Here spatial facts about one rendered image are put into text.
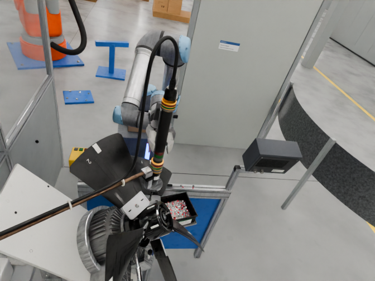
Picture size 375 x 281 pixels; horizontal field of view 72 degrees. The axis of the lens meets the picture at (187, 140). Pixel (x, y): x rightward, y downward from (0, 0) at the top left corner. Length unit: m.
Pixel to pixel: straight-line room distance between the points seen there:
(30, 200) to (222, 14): 2.15
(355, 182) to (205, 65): 1.69
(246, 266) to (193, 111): 1.65
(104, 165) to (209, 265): 1.62
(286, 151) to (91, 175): 1.02
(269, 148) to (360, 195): 1.23
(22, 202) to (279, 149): 1.18
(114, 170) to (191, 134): 2.30
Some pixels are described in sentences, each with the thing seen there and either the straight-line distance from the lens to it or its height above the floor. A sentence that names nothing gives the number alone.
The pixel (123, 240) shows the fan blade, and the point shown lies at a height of 1.38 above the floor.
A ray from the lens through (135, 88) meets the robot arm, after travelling 1.14.
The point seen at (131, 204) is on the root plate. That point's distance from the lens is 0.95.
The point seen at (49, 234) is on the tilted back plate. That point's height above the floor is 1.22.
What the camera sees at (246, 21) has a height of 1.52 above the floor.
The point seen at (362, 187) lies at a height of 0.78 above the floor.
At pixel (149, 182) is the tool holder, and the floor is 1.34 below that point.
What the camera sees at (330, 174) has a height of 0.69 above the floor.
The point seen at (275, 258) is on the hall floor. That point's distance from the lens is 2.62.
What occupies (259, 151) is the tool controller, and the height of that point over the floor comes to 1.23.
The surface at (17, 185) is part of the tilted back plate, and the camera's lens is 0.94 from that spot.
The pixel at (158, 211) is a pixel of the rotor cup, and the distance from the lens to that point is 0.94.
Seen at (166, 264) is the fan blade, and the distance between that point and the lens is 1.01.
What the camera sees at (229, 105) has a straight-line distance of 3.01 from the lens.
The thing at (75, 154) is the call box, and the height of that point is 1.07.
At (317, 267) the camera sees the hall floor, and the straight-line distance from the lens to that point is 2.81.
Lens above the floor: 2.03
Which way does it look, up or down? 38 degrees down
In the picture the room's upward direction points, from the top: 15 degrees clockwise
